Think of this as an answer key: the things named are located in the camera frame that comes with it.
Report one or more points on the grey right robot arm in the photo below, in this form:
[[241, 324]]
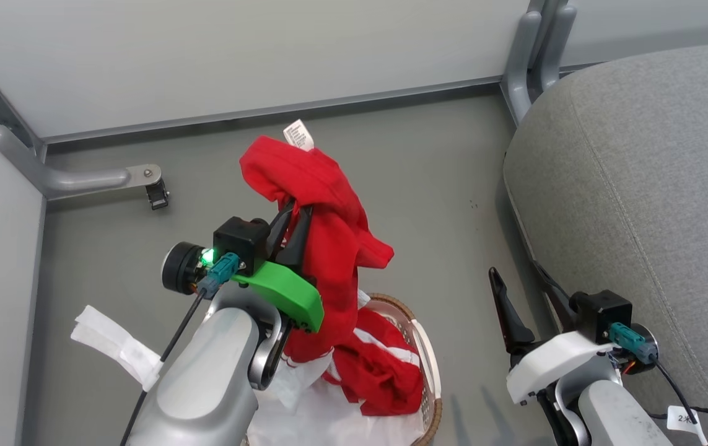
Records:
[[620, 415]]

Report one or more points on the woven laundry basket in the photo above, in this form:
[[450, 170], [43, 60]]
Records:
[[433, 384]]

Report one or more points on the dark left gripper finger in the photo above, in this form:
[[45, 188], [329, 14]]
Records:
[[297, 251], [282, 226]]

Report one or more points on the red garment with white print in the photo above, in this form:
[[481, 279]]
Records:
[[329, 248]]

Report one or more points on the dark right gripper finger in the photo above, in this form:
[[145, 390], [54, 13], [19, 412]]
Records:
[[557, 300], [508, 319]]

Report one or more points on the grey partition foot with plate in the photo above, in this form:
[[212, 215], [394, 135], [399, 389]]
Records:
[[69, 179]]

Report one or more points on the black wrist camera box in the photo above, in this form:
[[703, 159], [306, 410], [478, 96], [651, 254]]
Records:
[[240, 241], [601, 313]]

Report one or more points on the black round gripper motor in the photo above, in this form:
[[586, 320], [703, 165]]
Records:
[[645, 341], [177, 267]]

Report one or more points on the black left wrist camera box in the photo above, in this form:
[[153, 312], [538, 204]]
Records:
[[240, 241]]

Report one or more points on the black round right gripper motor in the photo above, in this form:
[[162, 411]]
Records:
[[645, 341]]

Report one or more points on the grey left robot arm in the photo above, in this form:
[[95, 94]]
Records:
[[205, 384]]

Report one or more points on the grey fabric sofa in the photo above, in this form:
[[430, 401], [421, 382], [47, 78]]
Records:
[[651, 198]]

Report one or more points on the black round left gripper motor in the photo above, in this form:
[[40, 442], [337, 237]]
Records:
[[177, 267]]

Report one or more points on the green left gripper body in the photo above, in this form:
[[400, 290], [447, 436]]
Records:
[[292, 297]]

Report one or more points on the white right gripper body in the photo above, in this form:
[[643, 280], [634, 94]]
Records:
[[552, 362]]

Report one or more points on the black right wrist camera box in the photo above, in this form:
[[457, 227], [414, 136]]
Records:
[[601, 313]]

